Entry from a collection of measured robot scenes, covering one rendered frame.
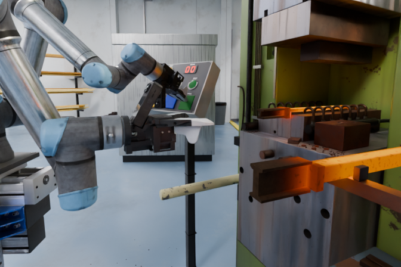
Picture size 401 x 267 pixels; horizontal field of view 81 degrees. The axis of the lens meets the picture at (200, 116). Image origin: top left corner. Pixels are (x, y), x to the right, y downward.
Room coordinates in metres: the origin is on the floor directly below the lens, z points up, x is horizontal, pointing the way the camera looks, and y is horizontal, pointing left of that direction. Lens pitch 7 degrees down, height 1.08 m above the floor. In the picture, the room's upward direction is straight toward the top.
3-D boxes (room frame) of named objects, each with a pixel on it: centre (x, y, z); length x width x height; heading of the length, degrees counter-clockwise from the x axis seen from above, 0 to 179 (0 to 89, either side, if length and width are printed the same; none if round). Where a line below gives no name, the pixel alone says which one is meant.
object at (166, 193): (1.04, -0.03, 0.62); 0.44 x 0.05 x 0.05; 117
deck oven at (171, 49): (3.74, 0.49, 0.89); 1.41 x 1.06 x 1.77; 92
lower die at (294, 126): (0.87, -0.45, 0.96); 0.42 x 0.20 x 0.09; 117
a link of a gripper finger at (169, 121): (0.54, 0.06, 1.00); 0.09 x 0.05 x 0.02; 81
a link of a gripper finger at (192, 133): (0.54, 0.02, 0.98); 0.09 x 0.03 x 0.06; 81
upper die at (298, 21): (0.87, -0.45, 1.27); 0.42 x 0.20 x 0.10; 117
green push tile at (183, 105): (1.08, 0.06, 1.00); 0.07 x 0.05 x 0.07; 52
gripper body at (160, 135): (0.55, 0.12, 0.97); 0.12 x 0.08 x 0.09; 117
